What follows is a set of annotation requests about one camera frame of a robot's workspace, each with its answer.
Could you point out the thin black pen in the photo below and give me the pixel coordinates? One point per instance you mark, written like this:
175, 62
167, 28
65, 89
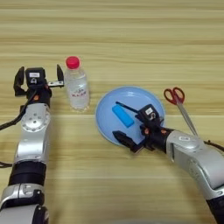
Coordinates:
127, 106

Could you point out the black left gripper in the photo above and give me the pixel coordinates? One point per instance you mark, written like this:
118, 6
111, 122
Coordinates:
39, 94

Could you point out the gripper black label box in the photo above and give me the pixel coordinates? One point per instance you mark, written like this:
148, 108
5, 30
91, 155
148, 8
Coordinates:
148, 112
35, 76

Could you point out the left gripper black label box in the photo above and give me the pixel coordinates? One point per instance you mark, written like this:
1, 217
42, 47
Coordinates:
35, 76

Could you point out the clear red-capped water bottle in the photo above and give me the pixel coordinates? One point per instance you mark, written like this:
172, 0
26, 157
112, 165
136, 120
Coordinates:
77, 87

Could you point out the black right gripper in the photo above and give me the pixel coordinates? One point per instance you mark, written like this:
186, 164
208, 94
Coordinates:
154, 137

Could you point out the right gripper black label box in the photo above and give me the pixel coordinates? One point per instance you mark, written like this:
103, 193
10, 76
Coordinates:
148, 112

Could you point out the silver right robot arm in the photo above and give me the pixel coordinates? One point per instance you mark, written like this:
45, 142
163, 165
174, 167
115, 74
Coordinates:
198, 157

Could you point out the blue rectangular eraser block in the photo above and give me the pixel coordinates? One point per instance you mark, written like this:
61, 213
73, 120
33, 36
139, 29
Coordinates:
123, 116

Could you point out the light blue round plate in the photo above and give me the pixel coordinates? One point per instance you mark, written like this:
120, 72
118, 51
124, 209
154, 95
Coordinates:
108, 122

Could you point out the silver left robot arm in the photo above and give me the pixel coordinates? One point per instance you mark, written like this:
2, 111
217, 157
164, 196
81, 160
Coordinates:
32, 140

